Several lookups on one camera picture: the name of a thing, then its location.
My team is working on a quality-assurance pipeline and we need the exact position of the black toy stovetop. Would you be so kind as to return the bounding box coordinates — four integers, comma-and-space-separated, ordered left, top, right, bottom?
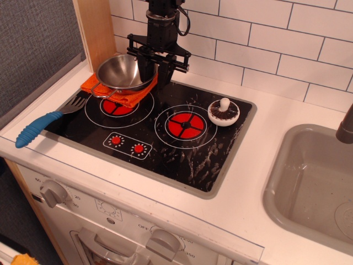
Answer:
42, 82, 257, 199

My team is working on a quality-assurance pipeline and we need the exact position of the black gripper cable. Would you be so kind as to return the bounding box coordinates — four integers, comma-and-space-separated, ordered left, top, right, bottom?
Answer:
176, 6, 191, 37

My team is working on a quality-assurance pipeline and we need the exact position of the grey oven temperature knob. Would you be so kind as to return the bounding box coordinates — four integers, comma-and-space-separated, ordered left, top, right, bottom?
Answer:
146, 229, 181, 262

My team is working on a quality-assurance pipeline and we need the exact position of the blue handled metal fork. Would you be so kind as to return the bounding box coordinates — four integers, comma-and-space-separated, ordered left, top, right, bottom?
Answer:
15, 97, 87, 149

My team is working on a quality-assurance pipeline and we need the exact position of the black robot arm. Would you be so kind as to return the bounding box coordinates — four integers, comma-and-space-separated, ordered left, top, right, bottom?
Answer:
127, 0, 191, 89

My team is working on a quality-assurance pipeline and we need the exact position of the stainless steel pot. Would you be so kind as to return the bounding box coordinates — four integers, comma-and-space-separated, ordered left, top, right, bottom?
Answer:
90, 54, 158, 99

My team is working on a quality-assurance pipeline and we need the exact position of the orange and black object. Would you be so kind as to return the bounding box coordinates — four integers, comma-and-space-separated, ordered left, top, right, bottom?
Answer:
1, 254, 39, 265

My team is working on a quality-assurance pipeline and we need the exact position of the grey sink basin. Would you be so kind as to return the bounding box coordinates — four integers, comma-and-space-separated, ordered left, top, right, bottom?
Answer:
263, 124, 352, 255

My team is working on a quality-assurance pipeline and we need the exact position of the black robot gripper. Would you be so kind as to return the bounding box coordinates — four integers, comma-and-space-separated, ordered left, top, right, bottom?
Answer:
127, 16, 191, 89

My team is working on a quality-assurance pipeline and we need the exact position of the white toy oven front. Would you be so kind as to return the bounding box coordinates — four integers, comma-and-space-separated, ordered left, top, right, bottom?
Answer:
19, 166, 264, 264

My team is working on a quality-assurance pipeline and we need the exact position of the wooden side post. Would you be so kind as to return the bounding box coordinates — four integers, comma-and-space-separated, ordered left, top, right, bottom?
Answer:
73, 0, 116, 72

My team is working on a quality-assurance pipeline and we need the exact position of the grey oven door handle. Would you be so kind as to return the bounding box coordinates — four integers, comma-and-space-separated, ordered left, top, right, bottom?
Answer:
76, 228, 152, 264

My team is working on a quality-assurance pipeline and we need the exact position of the orange folded cloth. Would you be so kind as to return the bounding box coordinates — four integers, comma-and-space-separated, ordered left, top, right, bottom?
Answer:
80, 69, 167, 109

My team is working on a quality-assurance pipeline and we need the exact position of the white toy mushroom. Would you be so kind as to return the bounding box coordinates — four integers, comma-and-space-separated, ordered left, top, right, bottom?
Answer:
207, 97, 240, 127

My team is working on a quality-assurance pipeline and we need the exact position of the grey timer knob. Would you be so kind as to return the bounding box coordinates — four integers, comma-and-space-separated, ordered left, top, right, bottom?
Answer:
40, 180, 68, 208

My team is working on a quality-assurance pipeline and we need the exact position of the grey faucet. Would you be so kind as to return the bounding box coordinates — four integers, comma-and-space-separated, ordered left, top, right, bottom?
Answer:
336, 104, 353, 144

